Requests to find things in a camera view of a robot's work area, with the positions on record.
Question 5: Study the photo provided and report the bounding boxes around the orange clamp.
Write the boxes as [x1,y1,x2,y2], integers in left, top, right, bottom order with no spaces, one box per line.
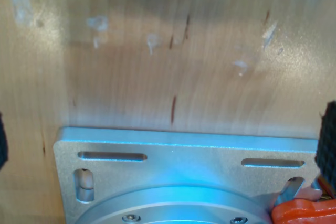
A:
[270,176,336,224]

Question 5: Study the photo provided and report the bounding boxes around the silver slotted mounting plate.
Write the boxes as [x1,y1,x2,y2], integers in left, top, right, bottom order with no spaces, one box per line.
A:
[53,126,323,224]

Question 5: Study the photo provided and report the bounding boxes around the round silver base flange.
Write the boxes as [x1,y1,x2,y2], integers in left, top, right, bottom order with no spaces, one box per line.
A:
[76,185,272,224]

